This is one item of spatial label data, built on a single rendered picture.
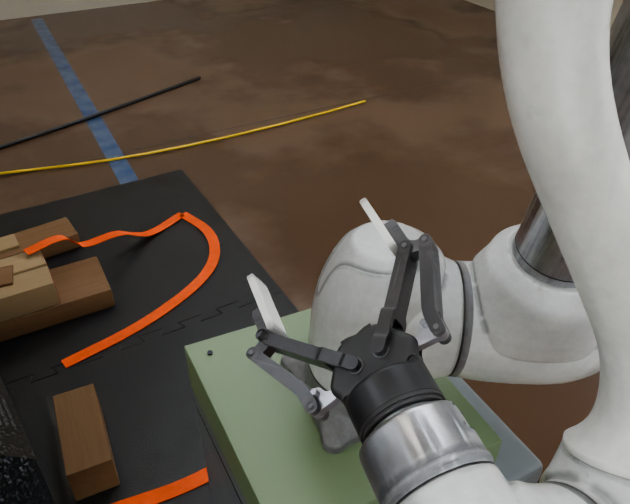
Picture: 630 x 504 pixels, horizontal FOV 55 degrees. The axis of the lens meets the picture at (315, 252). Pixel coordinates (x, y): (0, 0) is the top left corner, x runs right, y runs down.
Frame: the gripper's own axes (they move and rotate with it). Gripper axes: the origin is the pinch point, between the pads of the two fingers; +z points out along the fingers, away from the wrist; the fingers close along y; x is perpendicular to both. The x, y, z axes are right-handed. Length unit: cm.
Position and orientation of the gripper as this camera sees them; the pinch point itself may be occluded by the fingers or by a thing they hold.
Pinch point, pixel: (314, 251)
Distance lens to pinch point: 61.1
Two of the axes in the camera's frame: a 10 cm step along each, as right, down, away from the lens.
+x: -4.4, -4.9, -7.5
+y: 8.2, -5.5, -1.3
